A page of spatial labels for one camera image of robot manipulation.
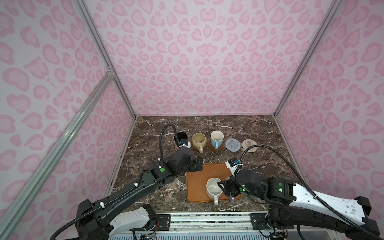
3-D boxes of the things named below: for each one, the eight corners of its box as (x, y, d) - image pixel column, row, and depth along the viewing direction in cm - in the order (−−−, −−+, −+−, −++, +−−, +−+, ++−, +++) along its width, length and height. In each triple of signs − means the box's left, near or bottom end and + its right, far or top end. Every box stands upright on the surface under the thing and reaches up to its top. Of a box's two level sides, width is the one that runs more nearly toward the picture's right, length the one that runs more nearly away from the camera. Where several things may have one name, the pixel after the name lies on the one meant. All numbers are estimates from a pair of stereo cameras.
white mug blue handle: (210, 154, 100) (212, 144, 91) (210, 140, 107) (211, 130, 98) (222, 154, 100) (225, 144, 91) (221, 140, 107) (222, 130, 98)
